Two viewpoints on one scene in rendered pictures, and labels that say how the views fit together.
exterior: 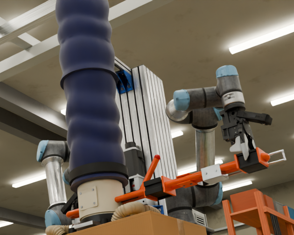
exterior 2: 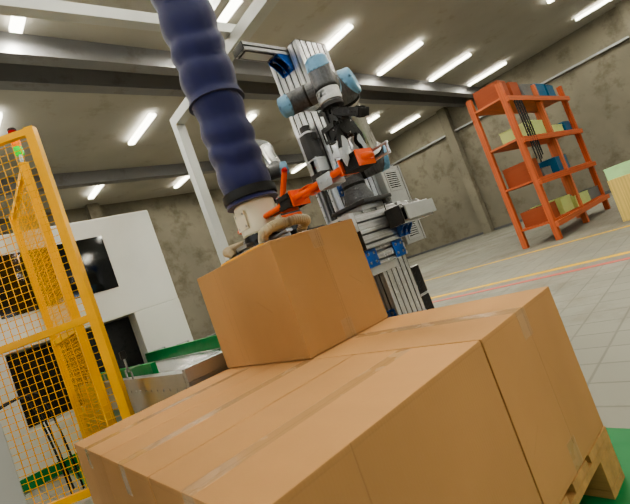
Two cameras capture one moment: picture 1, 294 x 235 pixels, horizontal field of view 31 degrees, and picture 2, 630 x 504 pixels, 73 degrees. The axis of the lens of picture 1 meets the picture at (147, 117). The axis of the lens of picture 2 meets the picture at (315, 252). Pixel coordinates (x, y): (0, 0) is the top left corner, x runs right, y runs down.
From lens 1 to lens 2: 0.76 m
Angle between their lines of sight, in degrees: 30
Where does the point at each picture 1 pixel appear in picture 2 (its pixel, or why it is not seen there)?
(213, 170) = (326, 179)
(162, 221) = (287, 244)
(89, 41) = (195, 64)
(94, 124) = (225, 151)
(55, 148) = not seen: hidden behind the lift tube
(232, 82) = (320, 76)
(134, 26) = not seen: outside the picture
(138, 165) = (315, 147)
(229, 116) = (328, 115)
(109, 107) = (235, 128)
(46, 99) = not seen: hidden behind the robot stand
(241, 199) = (484, 94)
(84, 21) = (184, 42)
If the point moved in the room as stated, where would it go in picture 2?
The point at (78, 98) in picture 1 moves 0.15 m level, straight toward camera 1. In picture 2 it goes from (205, 129) to (184, 119)
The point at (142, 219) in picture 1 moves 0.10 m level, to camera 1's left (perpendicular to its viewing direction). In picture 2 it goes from (265, 249) to (241, 259)
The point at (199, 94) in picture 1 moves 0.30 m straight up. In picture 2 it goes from (300, 95) to (269, 13)
